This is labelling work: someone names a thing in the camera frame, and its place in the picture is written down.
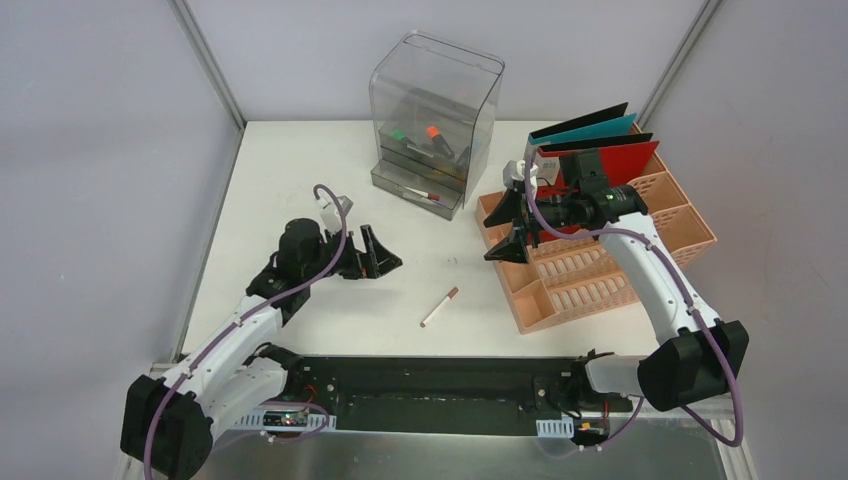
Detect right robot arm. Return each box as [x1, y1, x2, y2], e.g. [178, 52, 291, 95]
[484, 150, 749, 411]

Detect blue cap brown marker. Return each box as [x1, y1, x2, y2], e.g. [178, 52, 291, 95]
[419, 286, 459, 328]

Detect clear drawer organizer box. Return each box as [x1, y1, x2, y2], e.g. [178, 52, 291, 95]
[369, 30, 505, 220]

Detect peach plastic desk organizer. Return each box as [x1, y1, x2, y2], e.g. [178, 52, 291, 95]
[494, 150, 716, 334]

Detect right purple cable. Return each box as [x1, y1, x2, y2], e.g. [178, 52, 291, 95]
[523, 155, 745, 458]

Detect orange tip black highlighter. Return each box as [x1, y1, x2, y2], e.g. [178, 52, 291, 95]
[426, 125, 456, 160]

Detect aluminium frame rail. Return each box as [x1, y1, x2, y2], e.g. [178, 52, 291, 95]
[140, 362, 739, 421]

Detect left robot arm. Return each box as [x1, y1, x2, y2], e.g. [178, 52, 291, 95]
[120, 218, 403, 479]

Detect red notebook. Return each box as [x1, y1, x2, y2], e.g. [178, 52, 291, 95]
[533, 133, 659, 199]

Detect green tip black highlighter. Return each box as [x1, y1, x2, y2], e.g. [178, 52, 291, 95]
[391, 130, 433, 158]

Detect brown cap acrylic marker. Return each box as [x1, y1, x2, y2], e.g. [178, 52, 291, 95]
[397, 185, 441, 201]

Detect teal notebook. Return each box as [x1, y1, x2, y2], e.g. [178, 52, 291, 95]
[523, 102, 637, 161]

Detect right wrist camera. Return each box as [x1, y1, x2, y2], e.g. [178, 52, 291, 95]
[502, 160, 537, 192]

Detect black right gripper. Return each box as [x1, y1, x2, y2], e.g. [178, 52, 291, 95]
[484, 186, 579, 265]

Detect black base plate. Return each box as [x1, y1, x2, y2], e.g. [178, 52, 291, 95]
[271, 356, 633, 436]

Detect left circuit board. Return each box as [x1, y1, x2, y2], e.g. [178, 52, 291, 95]
[263, 410, 309, 428]

